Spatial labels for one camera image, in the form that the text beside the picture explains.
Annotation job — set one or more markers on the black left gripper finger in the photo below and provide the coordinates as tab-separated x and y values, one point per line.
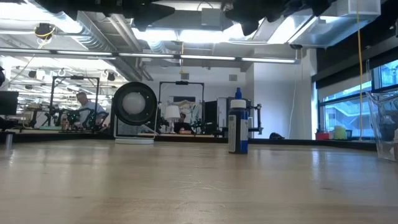
149	14

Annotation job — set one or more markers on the white paper cup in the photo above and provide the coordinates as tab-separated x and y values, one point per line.
133	104

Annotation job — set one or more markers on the small dark vial top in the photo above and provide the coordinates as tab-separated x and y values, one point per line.
238	133

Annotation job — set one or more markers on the clear plastic container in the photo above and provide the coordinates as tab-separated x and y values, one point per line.
385	140

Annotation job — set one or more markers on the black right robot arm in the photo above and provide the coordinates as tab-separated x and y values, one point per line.
320	6

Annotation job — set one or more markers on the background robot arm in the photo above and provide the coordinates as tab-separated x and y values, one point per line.
73	118

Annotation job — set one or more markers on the long ceiling light strip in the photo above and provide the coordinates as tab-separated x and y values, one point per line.
205	57

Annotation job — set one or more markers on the dark flat monitor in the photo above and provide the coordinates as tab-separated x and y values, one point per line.
211	113

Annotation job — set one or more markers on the white table lamp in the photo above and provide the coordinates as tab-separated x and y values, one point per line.
172	112

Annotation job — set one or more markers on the person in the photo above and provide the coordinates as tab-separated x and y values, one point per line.
182	124
88	109

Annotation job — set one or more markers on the black dome object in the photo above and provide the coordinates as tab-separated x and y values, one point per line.
276	136

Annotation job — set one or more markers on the red bin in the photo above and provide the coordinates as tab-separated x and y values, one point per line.
322	136

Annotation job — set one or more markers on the black computer monitor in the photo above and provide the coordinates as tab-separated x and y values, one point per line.
8	102

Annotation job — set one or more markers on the green container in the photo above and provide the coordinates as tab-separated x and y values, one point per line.
340	132

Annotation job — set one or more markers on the silver rectangular duct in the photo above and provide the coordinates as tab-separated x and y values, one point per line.
326	31

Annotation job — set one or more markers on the black rig frame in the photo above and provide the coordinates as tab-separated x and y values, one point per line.
53	102
182	82

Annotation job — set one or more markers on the black aluminium frame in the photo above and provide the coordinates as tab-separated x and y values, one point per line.
280	141

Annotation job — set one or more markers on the small grey post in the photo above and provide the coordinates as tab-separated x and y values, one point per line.
9	140

